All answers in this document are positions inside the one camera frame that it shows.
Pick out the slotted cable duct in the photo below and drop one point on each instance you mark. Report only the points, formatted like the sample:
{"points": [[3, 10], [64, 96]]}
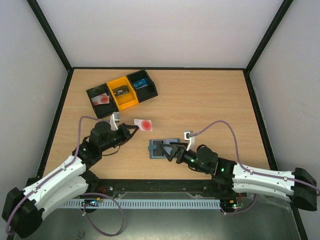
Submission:
{"points": [[156, 204]]}

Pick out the right black bin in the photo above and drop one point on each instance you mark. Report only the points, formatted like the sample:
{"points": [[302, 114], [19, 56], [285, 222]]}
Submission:
{"points": [[146, 93]]}

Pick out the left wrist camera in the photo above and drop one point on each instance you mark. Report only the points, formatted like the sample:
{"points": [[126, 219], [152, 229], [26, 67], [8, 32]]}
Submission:
{"points": [[114, 120]]}

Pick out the teal leather card holder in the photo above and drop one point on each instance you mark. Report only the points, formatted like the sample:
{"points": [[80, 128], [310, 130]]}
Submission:
{"points": [[165, 148]]}

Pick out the grey card in holder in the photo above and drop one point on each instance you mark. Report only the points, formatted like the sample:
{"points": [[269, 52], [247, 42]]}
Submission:
{"points": [[155, 152]]}

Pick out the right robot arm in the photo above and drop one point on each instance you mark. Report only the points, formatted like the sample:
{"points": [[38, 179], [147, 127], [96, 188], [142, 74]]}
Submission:
{"points": [[297, 187]]}

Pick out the white red-dot card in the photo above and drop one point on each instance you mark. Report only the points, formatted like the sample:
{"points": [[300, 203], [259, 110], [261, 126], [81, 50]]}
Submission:
{"points": [[143, 124], [101, 99]]}

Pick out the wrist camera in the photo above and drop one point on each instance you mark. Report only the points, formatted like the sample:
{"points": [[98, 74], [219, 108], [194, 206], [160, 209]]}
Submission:
{"points": [[190, 139], [114, 120]]}

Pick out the yellow bin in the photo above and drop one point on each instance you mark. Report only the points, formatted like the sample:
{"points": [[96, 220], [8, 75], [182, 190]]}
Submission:
{"points": [[124, 101]]}

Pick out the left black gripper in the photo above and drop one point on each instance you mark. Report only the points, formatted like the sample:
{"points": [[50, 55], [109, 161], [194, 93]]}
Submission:
{"points": [[125, 133]]}

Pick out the black metal frame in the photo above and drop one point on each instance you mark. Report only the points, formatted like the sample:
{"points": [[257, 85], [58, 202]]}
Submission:
{"points": [[281, 12]]}

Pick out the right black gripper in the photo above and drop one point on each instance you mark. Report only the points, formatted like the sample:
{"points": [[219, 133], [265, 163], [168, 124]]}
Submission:
{"points": [[178, 154]]}

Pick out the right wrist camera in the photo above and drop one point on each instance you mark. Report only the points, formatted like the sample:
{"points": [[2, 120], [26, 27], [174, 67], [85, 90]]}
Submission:
{"points": [[190, 139]]}

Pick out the left black bin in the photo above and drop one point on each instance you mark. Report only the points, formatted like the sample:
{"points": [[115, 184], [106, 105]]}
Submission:
{"points": [[102, 111]]}

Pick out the black bin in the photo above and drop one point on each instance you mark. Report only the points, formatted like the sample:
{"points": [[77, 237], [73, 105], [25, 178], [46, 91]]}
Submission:
{"points": [[102, 111], [146, 93]]}

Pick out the brown VIP card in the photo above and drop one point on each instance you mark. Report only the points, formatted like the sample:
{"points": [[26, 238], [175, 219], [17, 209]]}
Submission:
{"points": [[121, 90]]}

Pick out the blue card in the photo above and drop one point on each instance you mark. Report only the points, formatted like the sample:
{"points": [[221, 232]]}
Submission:
{"points": [[141, 83]]}

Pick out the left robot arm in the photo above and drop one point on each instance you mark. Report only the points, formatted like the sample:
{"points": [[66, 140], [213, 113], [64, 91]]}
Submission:
{"points": [[24, 210]]}

